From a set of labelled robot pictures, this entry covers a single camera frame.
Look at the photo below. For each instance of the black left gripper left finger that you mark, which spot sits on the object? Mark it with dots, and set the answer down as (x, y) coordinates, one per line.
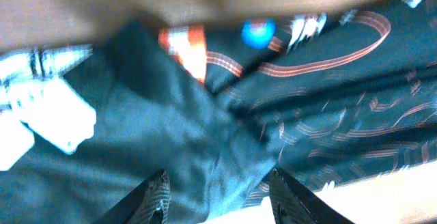
(146, 204)

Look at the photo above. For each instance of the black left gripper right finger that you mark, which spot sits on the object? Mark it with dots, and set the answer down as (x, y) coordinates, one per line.
(294, 203)

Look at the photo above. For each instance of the black orange patterned jersey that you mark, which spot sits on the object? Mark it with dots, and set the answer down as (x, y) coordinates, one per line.
(327, 99)

